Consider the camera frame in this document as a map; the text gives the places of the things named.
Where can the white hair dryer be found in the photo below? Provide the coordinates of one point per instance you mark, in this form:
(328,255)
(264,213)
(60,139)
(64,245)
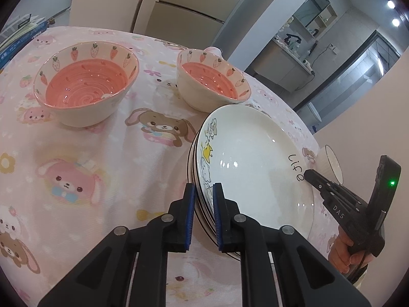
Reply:
(308,65)

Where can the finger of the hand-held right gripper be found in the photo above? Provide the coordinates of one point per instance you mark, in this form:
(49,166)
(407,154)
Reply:
(314,180)
(346,196)

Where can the wall socket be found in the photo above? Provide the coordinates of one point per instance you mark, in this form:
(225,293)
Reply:
(334,48)

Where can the carrot print pink bowl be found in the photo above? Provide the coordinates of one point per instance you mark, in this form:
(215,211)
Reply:
(80,112)
(195,96)

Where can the black faucet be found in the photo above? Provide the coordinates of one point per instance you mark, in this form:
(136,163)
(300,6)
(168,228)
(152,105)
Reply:
(293,39)

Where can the small white ribbed bowl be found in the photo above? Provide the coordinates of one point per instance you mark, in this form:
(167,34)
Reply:
(329,166)

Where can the dark door frame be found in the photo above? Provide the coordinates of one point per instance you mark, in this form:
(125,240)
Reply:
(358,60)

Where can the blue book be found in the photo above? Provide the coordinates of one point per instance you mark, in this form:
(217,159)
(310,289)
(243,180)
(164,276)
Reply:
(16,43)

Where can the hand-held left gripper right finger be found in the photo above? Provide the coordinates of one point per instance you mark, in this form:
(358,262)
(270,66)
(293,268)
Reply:
(218,217)

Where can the white cartoon print plate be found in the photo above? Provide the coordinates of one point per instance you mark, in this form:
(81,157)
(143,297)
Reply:
(255,166)
(204,212)
(199,219)

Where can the bathroom mirror cabinet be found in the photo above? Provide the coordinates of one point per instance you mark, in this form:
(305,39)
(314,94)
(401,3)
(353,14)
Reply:
(314,12)

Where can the person's right hand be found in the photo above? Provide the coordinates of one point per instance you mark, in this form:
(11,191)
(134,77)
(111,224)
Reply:
(342,252)

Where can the white striped box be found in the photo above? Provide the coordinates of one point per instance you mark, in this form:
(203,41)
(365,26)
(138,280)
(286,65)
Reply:
(27,20)

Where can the bathroom vanity cabinet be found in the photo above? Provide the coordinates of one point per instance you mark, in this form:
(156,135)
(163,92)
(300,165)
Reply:
(274,67)

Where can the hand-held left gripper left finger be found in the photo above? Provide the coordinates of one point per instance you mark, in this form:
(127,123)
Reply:
(190,217)

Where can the ceiling spotlight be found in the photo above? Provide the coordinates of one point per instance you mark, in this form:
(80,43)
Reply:
(390,3)
(395,22)

